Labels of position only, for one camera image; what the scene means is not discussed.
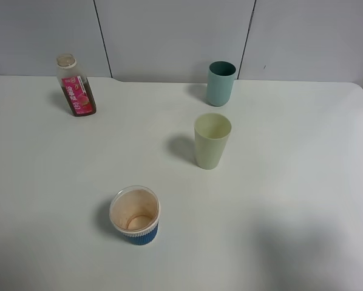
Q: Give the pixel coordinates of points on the clear cup with blue sleeve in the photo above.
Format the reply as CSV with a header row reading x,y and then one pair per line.
x,y
135,212

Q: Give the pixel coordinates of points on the light green plastic cup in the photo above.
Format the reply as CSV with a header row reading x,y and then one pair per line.
x,y
211,134

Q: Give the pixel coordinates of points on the drink bottle with pink label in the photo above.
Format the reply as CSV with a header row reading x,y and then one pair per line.
x,y
75,86

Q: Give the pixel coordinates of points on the teal plastic cup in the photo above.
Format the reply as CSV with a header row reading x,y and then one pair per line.
x,y
221,76

